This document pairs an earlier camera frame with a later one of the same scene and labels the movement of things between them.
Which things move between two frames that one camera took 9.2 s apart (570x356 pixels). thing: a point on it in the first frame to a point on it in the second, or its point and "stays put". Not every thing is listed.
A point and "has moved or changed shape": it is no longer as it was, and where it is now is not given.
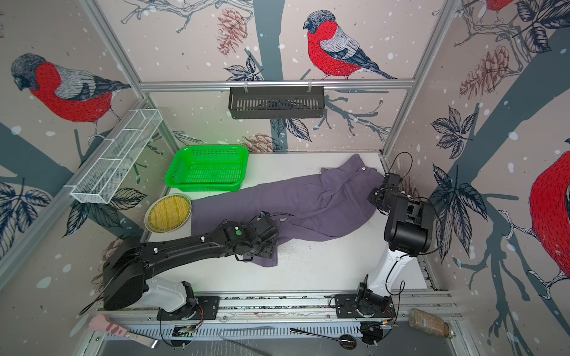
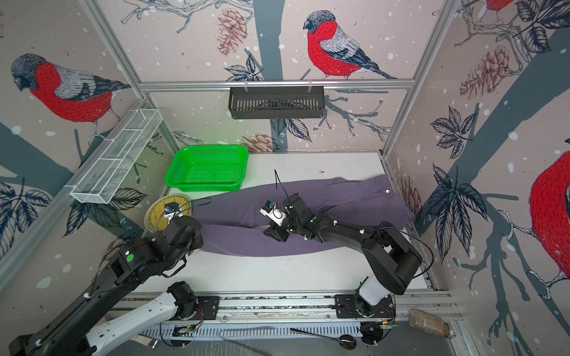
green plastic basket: x=208 y=167 stays put
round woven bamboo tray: x=167 y=213 stays put
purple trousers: x=309 y=206 has moved or changed shape
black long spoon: x=346 y=341 stays put
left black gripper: x=270 y=251 to x=199 y=240
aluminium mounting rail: x=235 y=306 stays put
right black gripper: x=372 y=196 to x=278 y=233
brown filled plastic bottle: x=419 y=319 stays put
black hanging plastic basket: x=280 y=102 stays put
